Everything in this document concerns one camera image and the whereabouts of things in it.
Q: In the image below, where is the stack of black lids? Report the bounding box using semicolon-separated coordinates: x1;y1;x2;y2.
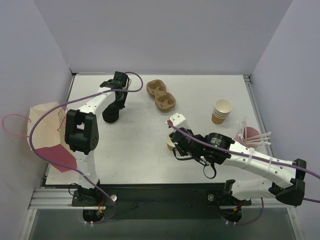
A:
102;105;120;124

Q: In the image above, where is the cream and pink paper bag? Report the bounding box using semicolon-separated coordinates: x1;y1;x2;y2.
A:
2;100;78;174

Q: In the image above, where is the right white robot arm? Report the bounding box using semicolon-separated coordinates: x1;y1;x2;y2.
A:
169;127;307;207

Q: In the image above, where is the pink cup with straws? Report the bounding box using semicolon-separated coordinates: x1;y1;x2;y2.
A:
234;117;271;149

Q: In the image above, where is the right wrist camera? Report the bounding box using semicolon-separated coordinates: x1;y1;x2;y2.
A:
166;112;190;130

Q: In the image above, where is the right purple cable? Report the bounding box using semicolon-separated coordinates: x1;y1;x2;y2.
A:
167;122;320;226

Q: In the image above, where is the aluminium frame rail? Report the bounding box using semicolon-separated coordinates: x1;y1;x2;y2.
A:
243;73;298;208

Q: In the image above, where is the brown pulp cup carrier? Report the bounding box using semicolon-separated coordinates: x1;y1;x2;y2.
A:
146;79;176;113

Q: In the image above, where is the single brown paper cup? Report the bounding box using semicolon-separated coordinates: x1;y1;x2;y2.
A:
166;132;176;151

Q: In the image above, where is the stack of brown paper cups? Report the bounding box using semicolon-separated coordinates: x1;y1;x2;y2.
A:
211;99;233;125

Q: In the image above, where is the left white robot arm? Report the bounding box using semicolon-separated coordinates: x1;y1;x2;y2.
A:
65;71;131;206

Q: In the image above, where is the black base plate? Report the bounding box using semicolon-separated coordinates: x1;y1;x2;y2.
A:
71;183;251;222

